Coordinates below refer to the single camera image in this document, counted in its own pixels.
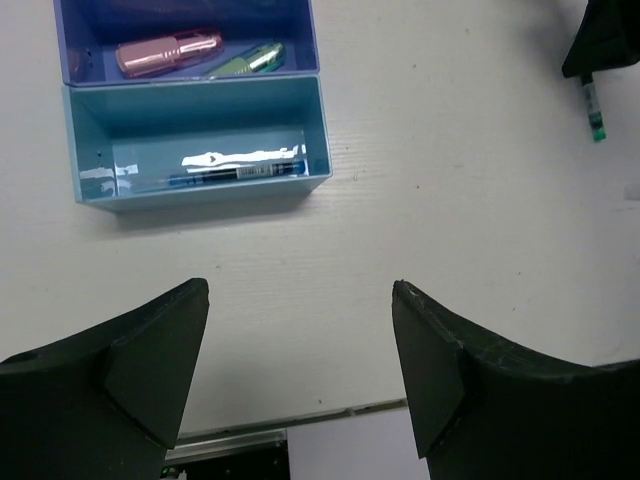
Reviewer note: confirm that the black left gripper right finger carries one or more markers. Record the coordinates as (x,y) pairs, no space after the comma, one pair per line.
(485,407)

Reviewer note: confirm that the pink blue tiered organizer box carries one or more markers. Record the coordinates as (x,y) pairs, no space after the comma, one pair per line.
(127,137)

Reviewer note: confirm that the purple ink pen refill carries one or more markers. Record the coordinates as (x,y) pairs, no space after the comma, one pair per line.
(632,192)

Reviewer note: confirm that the green ink pen refill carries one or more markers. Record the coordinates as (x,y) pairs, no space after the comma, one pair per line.
(594,113)

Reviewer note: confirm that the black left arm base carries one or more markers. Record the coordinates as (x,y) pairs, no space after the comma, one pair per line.
(244,454)

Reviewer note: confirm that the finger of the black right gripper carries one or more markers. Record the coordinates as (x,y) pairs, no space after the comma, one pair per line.
(607,39)

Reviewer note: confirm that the blue ink pen refill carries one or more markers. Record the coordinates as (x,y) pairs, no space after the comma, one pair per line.
(250,172)

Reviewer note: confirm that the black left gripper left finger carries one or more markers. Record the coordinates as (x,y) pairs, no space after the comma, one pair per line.
(108,402)

